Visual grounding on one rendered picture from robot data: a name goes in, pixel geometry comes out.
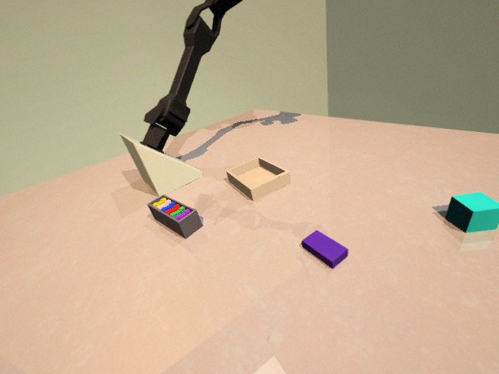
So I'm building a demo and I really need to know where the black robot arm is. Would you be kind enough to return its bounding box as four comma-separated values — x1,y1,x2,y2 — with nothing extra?
140,0,243,154

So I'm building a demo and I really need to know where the purple rectangular block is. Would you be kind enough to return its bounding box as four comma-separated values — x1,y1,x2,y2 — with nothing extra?
302,230,348,269

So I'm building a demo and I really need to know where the teal cube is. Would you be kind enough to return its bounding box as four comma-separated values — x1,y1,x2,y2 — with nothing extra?
446,192,499,233

